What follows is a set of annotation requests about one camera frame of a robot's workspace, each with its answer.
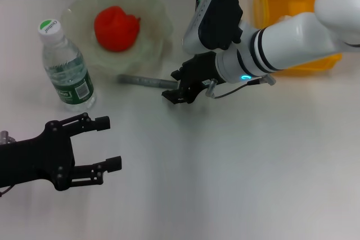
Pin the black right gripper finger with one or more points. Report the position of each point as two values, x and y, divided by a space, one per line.
177 74
177 96

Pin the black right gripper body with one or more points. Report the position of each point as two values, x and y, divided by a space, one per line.
199 71

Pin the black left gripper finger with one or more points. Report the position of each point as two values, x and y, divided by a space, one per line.
102 123
114 164

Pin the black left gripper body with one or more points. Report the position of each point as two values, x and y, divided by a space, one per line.
33 158

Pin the grey glitter pen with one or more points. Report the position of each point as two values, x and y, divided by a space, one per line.
146 81

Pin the clear green-label water bottle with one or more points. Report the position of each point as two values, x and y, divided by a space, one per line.
67 65

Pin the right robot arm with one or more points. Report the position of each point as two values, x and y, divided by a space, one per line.
295 43

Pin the pale green glass plate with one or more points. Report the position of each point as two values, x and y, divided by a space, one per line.
152 26

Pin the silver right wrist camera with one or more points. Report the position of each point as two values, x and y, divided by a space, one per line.
213 20

